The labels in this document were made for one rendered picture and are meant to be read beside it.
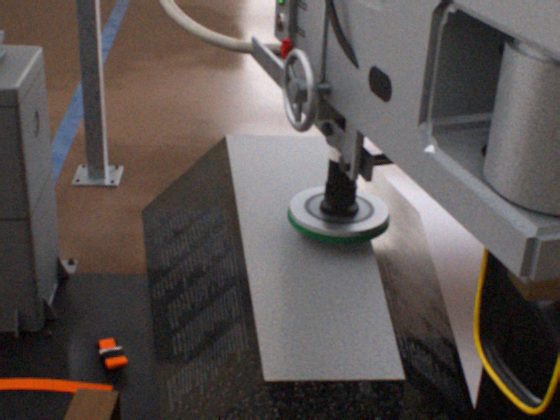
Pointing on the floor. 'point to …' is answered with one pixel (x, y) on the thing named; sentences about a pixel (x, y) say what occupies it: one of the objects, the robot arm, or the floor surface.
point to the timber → (94, 405)
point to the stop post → (93, 101)
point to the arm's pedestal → (27, 196)
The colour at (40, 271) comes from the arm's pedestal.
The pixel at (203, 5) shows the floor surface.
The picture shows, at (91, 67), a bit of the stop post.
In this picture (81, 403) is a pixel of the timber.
